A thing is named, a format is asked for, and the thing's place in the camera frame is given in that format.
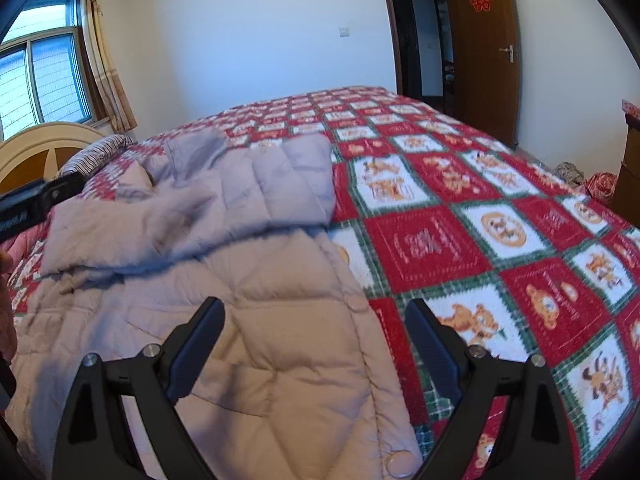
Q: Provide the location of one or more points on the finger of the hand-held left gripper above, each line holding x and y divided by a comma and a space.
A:
65, 185

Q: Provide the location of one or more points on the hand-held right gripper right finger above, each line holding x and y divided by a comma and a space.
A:
440, 355

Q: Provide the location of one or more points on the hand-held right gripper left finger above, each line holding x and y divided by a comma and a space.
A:
187, 360

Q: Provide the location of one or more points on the beige puffer jacket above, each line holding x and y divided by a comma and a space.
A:
275, 310

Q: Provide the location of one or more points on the person's left forearm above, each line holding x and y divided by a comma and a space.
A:
6, 310

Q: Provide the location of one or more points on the pink blanket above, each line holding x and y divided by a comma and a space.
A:
30, 245

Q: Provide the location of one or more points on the cream wooden headboard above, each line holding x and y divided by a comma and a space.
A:
30, 160

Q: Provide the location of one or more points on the striped pillow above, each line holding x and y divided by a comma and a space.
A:
100, 152

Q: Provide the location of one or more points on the window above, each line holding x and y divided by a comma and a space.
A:
50, 85

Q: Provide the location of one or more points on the red checked printed quilt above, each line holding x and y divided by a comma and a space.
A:
450, 240

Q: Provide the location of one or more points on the beige patterned curtain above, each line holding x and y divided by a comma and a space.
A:
107, 75

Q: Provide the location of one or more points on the grey patterned cloth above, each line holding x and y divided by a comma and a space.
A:
570, 174

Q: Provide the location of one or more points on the red bag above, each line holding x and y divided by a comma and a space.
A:
602, 187

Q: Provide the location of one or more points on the wooden cabinet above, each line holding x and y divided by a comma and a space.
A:
631, 175

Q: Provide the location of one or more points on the brown wooden door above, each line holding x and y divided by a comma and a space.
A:
480, 70

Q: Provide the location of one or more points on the brown wooden door frame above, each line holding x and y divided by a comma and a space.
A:
389, 15

